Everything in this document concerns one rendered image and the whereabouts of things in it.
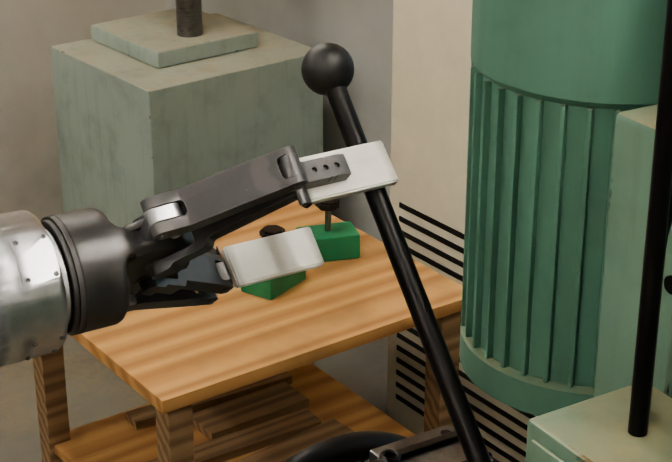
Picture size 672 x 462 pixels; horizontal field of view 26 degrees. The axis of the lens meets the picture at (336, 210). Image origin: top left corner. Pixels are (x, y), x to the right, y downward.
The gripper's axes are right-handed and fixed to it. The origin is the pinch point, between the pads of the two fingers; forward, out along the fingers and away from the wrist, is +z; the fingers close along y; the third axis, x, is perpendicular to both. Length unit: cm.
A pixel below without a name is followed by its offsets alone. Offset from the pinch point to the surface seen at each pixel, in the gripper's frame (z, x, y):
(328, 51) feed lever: -0.3, 8.0, 7.7
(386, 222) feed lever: -0.3, -3.7, 6.1
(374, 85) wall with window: 130, 94, -193
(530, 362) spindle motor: 6.4, -14.7, 4.7
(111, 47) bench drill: 75, 123, -207
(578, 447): -4.4, -22.4, 21.6
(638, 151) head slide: 7.2, -8.2, 21.9
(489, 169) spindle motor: 5.9, -3.1, 10.0
